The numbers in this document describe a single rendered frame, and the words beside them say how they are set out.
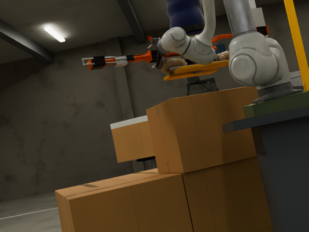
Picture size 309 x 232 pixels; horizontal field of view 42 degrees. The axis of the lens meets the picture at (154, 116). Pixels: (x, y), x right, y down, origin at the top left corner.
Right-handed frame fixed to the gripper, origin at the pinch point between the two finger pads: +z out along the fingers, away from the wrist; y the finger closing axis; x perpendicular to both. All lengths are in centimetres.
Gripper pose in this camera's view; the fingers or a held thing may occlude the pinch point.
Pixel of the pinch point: (152, 56)
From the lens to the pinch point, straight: 241.7
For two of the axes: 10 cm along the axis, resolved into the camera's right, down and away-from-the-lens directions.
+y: 2.0, 9.8, -0.7
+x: 9.3, -1.6, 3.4
